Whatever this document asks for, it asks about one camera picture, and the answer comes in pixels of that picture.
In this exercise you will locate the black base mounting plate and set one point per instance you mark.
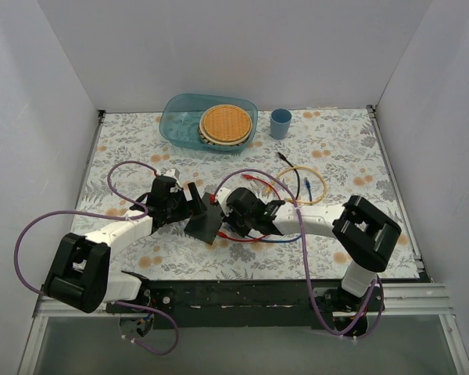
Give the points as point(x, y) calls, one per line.
point(251, 303)

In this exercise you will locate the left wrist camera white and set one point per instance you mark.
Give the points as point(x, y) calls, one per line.
point(173, 173)

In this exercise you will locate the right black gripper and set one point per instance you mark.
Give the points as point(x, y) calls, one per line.
point(227, 216)

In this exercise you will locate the woven wicker round plate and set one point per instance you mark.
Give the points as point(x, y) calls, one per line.
point(225, 125)

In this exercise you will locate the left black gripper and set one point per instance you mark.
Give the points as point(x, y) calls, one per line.
point(184, 202)

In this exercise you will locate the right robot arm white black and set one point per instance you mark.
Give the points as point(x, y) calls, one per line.
point(365, 232)

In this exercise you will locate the aluminium frame rail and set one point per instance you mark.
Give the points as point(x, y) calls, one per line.
point(404, 299)

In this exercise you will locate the blue plastic cup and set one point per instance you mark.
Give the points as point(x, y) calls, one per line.
point(280, 120)

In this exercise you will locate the teal plastic tub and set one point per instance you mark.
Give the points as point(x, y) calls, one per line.
point(181, 117)

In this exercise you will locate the black network switch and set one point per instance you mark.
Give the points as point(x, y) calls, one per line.
point(204, 226)

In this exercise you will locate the floral table mat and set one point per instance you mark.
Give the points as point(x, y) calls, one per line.
point(327, 155)

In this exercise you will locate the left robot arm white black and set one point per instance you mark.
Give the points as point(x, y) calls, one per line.
point(79, 275)

